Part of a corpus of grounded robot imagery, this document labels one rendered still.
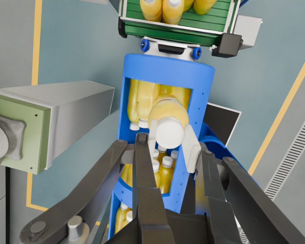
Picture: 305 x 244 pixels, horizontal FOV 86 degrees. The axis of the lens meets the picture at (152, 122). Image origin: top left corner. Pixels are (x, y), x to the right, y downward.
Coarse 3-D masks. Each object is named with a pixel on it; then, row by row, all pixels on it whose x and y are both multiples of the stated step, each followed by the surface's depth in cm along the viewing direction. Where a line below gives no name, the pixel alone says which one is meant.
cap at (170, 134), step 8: (168, 120) 21; (160, 128) 21; (168, 128) 21; (176, 128) 21; (160, 136) 22; (168, 136) 21; (176, 136) 21; (160, 144) 22; (168, 144) 22; (176, 144) 22
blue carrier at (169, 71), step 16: (128, 64) 45; (144, 64) 41; (160, 64) 39; (176, 64) 39; (192, 64) 39; (128, 80) 57; (144, 80) 42; (160, 80) 40; (176, 80) 40; (192, 80) 41; (208, 80) 44; (192, 96) 42; (208, 96) 49; (192, 112) 44; (128, 128) 66; (144, 128) 72; (176, 160) 49; (176, 176) 50; (112, 192) 64; (128, 192) 52; (176, 192) 53; (112, 208) 66; (176, 208) 57; (112, 224) 75
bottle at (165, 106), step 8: (160, 96) 36; (168, 96) 33; (152, 104) 35; (160, 104) 26; (168, 104) 26; (176, 104) 26; (152, 112) 26; (160, 112) 24; (168, 112) 24; (176, 112) 24; (184, 112) 26; (160, 120) 23; (176, 120) 23; (184, 120) 25
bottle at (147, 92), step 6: (138, 84) 51; (144, 84) 49; (150, 84) 49; (156, 84) 49; (138, 90) 51; (144, 90) 50; (150, 90) 49; (156, 90) 50; (138, 96) 51; (144, 96) 50; (150, 96) 50; (156, 96) 51; (138, 102) 52; (144, 102) 50; (150, 102) 51; (138, 108) 52; (144, 108) 51; (150, 108) 51; (138, 114) 53; (144, 114) 52; (144, 120) 54
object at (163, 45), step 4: (160, 44) 54; (164, 44) 54; (168, 44) 54; (172, 44) 54; (176, 44) 54; (180, 44) 54; (160, 48) 55; (164, 48) 55; (168, 48) 55; (172, 48) 55; (176, 48) 55; (180, 48) 55; (184, 48) 56; (168, 52) 60; (172, 52) 59; (176, 52) 57; (180, 52) 56
